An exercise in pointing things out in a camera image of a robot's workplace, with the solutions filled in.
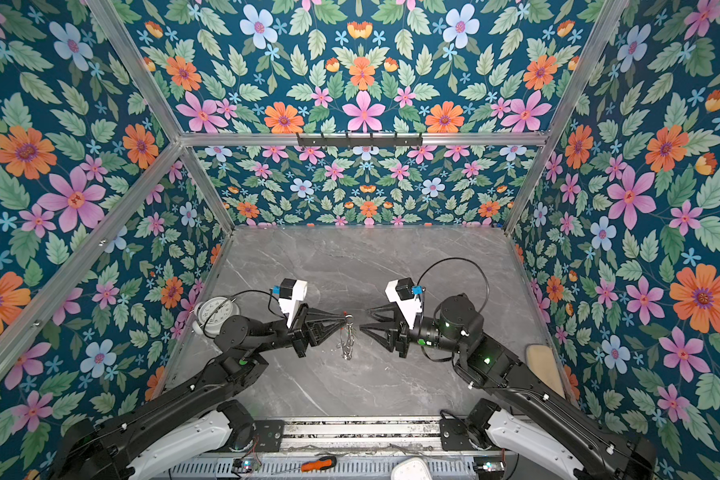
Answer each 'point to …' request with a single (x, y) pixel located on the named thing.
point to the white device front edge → (411, 468)
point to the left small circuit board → (245, 465)
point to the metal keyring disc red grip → (348, 334)
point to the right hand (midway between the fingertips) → (367, 318)
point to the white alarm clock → (210, 314)
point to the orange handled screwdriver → (319, 464)
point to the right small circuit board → (489, 463)
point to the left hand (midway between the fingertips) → (342, 324)
